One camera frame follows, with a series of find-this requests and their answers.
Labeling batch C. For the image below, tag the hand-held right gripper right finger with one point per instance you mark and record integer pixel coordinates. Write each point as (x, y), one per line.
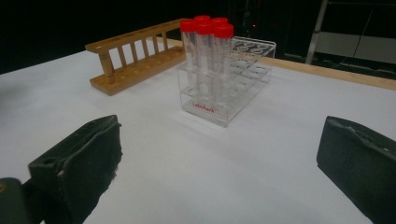
(358, 168)

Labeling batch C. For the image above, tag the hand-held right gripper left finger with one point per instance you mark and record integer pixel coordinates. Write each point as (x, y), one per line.
(84, 161)

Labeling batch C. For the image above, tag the wooden test tube rack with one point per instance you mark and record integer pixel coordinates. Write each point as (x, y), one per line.
(137, 73)

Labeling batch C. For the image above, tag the clear acrylic test tube rack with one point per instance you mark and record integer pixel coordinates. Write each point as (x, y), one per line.
(205, 115)

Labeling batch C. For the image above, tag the red capped clear test tube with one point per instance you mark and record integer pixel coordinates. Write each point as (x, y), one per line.
(223, 31)
(189, 25)
(219, 20)
(202, 18)
(205, 28)

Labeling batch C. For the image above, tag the wooden table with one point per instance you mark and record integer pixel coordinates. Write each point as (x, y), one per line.
(327, 73)

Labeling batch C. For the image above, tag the white table board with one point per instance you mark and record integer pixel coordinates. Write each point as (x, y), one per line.
(186, 174)

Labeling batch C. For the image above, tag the grey metal stand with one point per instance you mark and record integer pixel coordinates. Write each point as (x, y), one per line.
(316, 34)

